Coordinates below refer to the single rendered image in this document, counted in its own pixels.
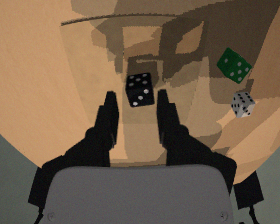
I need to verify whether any green die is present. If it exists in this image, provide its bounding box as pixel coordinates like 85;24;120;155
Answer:
217;47;252;84

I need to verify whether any white die with black pips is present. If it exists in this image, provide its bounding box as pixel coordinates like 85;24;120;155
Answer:
231;92;256;118

